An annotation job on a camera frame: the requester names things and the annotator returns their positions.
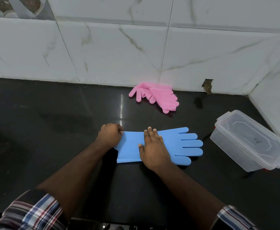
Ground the person's left hand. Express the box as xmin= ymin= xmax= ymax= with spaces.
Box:
xmin=95 ymin=123 xmax=124 ymax=151

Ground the person's right hand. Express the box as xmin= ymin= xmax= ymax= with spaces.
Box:
xmin=138 ymin=126 xmax=172 ymax=172

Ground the plaid shirt sleeve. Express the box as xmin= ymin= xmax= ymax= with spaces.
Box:
xmin=212 ymin=205 xmax=259 ymax=230
xmin=0 ymin=189 xmax=68 ymax=230

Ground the blue silicone glove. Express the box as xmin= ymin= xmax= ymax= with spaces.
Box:
xmin=115 ymin=127 xmax=204 ymax=166

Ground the pink silicone scrubbing glove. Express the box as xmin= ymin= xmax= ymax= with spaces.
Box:
xmin=129 ymin=82 xmax=158 ymax=102
xmin=148 ymin=84 xmax=180 ymax=114

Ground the clear plastic storage container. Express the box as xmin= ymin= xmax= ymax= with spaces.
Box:
xmin=210 ymin=128 xmax=270 ymax=172

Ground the person's right forearm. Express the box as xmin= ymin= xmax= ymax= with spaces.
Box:
xmin=153 ymin=162 xmax=227 ymax=230

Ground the person's left forearm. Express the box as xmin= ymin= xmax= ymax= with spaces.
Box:
xmin=36 ymin=139 xmax=117 ymax=222

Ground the clear plastic container lid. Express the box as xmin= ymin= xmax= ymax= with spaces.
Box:
xmin=215 ymin=110 xmax=280 ymax=170

